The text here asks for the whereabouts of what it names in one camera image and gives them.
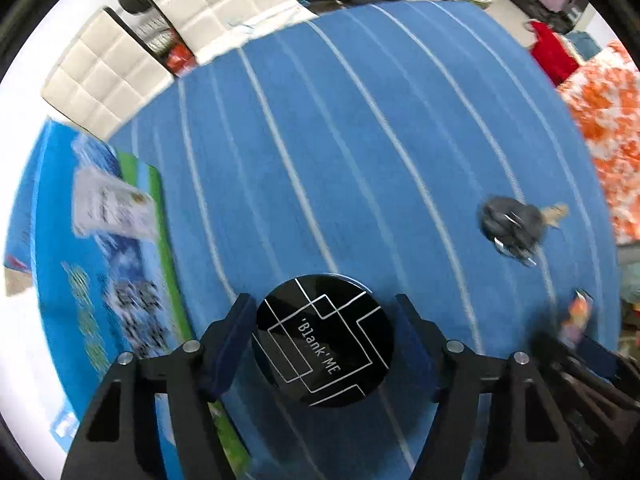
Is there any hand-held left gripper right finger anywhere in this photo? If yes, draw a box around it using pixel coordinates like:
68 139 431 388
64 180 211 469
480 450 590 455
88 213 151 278
394 294 593 480

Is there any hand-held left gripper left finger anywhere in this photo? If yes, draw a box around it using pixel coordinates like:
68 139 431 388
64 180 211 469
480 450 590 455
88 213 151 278
61 292 258 480

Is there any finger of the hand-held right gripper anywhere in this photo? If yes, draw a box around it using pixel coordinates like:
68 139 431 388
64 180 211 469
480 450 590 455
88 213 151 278
575 336 640 413
530 331 586 411

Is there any small patterned tube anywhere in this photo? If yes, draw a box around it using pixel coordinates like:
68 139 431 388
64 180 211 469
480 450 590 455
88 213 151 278
560 287 596 347

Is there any black round compact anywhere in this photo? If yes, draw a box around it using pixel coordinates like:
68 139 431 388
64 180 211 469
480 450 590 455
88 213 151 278
250 273 401 408

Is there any blue cardboard box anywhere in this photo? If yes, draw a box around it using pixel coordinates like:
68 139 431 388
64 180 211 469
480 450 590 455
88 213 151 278
5 119 252 480

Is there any bunch of keys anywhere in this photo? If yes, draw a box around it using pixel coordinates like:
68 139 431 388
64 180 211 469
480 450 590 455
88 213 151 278
479 195 571 267

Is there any blue striped tablecloth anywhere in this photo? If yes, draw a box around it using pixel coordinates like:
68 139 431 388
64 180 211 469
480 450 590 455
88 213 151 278
107 0 622 480

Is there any orange floral cloth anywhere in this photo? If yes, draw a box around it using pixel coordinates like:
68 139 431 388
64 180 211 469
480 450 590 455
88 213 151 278
556 40 640 246

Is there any red plastic bag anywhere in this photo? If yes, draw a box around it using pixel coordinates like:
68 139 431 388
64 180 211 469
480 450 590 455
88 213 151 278
165 45 197 77

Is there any red cloth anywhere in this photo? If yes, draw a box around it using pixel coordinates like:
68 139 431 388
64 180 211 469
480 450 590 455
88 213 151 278
529 20 581 89

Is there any teal clothing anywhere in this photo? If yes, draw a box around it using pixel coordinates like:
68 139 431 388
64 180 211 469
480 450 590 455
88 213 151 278
565 30 604 57

